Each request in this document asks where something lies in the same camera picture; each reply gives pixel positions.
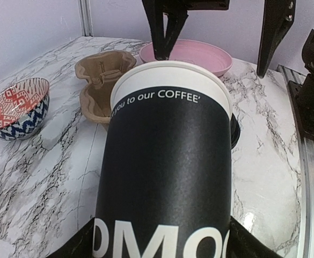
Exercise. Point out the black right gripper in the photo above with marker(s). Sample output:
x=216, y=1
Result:
x=167, y=18

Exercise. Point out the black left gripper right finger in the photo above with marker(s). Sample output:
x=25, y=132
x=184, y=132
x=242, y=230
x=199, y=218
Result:
x=242, y=244

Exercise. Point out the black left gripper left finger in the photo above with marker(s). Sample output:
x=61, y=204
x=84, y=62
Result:
x=79, y=246

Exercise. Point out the black paper coffee cup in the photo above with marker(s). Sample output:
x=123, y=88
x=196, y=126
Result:
x=165, y=182

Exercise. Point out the black plastic cup lid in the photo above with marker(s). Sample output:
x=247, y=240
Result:
x=235, y=131

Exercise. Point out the pink round plate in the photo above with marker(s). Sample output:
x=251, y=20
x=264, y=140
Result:
x=207, y=56

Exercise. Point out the brown cardboard cup carrier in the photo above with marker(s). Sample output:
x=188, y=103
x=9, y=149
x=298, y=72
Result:
x=101, y=71

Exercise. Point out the red patterned ceramic bowl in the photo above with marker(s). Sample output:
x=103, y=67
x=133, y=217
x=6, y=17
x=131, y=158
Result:
x=23, y=108

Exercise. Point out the right aluminium frame post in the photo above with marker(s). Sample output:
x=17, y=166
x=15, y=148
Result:
x=85, y=17

